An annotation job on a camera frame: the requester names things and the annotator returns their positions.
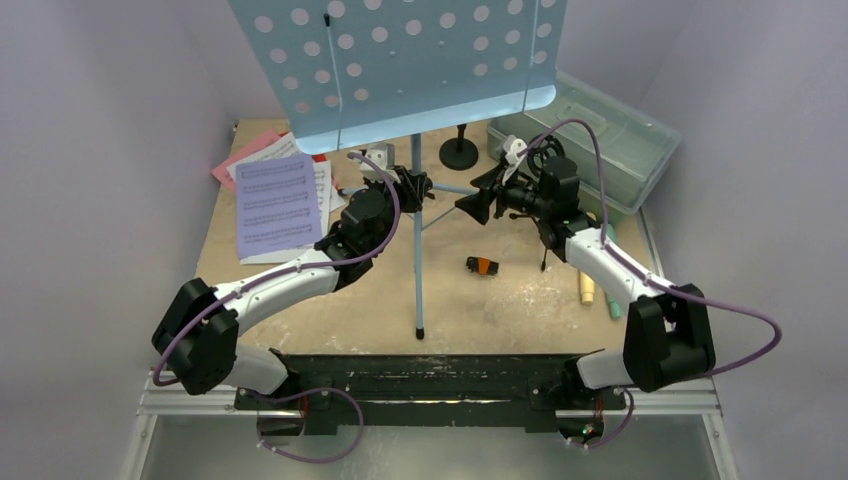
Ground black round-base mic stand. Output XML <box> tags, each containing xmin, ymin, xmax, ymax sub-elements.
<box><xmin>438</xmin><ymin>124</ymin><xmax>479</xmax><ymax>171</ymax></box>

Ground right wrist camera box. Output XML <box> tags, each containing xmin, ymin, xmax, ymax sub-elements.
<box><xmin>501</xmin><ymin>135</ymin><xmax>529</xmax><ymax>186</ymax></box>

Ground mint green microphone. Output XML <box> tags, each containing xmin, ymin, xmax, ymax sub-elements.
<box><xmin>604</xmin><ymin>224</ymin><xmax>623</xmax><ymax>320</ymax></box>

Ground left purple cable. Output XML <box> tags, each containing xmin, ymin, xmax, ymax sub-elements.
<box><xmin>151</xmin><ymin>152</ymin><xmax>403</xmax><ymax>388</ymax></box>

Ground white sheet music page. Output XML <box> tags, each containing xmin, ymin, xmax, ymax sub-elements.
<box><xmin>239</xmin><ymin>158</ymin><xmax>334</xmax><ymax>266</ymax></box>
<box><xmin>228</xmin><ymin>132</ymin><xmax>300</xmax><ymax>180</ymax></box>

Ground blue music stand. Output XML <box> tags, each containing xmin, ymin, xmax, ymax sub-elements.
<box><xmin>226</xmin><ymin>0</ymin><xmax>570</xmax><ymax>342</ymax></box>

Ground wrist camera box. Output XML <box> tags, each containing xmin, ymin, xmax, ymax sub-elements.
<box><xmin>359</xmin><ymin>142</ymin><xmax>399</xmax><ymax>182</ymax></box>
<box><xmin>501</xmin><ymin>135</ymin><xmax>529</xmax><ymax>186</ymax></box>

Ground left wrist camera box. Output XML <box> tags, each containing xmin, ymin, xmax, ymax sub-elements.
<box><xmin>359</xmin><ymin>142</ymin><xmax>399</xmax><ymax>182</ymax></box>

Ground black tripod shock-mount stand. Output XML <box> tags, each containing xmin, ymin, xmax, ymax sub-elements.
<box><xmin>512</xmin><ymin>134</ymin><xmax>580</xmax><ymax>262</ymax></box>

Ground pink sheet music page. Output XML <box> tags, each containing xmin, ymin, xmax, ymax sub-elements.
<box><xmin>211</xmin><ymin>129</ymin><xmax>280</xmax><ymax>192</ymax></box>

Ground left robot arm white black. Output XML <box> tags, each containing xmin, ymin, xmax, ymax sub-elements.
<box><xmin>151</xmin><ymin>166</ymin><xmax>433</xmax><ymax>409</ymax></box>

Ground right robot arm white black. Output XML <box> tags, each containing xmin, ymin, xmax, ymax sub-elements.
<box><xmin>455</xmin><ymin>156</ymin><xmax>716</xmax><ymax>407</ymax></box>

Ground cream yellow microphone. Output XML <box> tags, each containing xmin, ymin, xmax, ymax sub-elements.
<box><xmin>578</xmin><ymin>271</ymin><xmax>596</xmax><ymax>305</ymax></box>

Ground green translucent storage case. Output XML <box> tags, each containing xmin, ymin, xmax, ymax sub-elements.
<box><xmin>486</xmin><ymin>69</ymin><xmax>682</xmax><ymax>217</ymax></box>

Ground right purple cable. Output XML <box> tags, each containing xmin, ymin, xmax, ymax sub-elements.
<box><xmin>523</xmin><ymin>118</ymin><xmax>784</xmax><ymax>452</ymax></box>

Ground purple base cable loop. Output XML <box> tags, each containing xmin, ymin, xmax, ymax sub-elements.
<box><xmin>255</xmin><ymin>387</ymin><xmax>364</xmax><ymax>465</ymax></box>

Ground lavender sheet music page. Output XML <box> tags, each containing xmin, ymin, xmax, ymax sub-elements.
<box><xmin>234</xmin><ymin>154</ymin><xmax>324</xmax><ymax>260</ymax></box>

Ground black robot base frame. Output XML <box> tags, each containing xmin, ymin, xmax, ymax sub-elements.
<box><xmin>235</xmin><ymin>354</ymin><xmax>626</xmax><ymax>438</ymax></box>

